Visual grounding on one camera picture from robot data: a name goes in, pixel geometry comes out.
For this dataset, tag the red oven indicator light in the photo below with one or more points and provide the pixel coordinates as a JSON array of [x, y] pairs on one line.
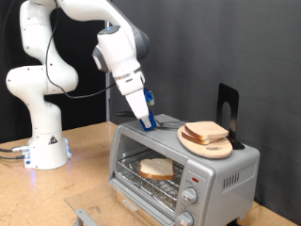
[[195, 180]]

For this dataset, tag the dark grey backdrop curtain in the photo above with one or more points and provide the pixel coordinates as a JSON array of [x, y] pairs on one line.
[[219, 47]]

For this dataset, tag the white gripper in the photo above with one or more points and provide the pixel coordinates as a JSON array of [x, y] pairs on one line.
[[136, 100]]

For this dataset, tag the black backdrop curtain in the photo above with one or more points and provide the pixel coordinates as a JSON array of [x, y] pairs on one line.
[[12, 122]]

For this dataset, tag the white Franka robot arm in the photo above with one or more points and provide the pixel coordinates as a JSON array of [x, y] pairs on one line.
[[40, 84]]

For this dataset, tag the wooden toy toast slice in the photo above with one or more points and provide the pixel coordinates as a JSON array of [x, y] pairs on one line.
[[207, 129]]

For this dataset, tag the bread slice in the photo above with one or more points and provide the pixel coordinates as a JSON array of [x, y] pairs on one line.
[[156, 168], [189, 138]]

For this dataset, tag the black metal bookend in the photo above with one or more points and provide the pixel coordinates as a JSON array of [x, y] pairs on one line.
[[233, 97]]

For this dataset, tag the round wooden plate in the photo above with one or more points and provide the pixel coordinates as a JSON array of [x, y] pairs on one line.
[[207, 151]]

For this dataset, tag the silver toaster oven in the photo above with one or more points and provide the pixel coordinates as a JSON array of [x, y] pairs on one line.
[[219, 175]]

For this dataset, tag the silver oven knob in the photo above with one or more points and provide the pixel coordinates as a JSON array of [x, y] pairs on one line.
[[189, 195], [185, 218]]

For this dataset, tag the vertical metal pole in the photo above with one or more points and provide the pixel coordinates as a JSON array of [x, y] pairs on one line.
[[107, 103]]

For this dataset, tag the slotted spatula with blue block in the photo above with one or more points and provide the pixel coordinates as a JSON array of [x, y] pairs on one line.
[[152, 122]]

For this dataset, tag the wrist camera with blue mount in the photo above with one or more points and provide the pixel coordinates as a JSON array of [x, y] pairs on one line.
[[148, 96]]

